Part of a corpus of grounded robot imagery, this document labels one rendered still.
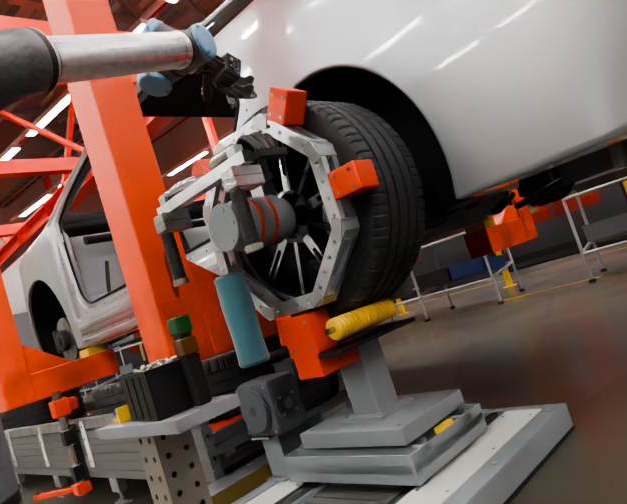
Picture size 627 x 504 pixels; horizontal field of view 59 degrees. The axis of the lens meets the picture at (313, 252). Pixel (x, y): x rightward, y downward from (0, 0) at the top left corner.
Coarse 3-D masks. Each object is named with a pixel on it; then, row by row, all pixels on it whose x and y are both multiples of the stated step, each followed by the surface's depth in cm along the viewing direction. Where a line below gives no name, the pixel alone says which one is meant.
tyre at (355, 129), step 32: (320, 128) 145; (352, 128) 143; (384, 128) 153; (384, 160) 143; (384, 192) 140; (416, 192) 150; (384, 224) 140; (416, 224) 151; (352, 256) 145; (384, 256) 143; (416, 256) 156; (352, 288) 147; (384, 288) 154
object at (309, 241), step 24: (288, 168) 159; (288, 192) 161; (312, 192) 161; (312, 216) 156; (288, 240) 164; (312, 240) 157; (264, 264) 178; (288, 264) 184; (288, 288) 171; (312, 288) 172
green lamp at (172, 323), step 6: (174, 318) 123; (180, 318) 123; (186, 318) 124; (168, 324) 124; (174, 324) 123; (180, 324) 123; (186, 324) 124; (174, 330) 123; (180, 330) 123; (186, 330) 124
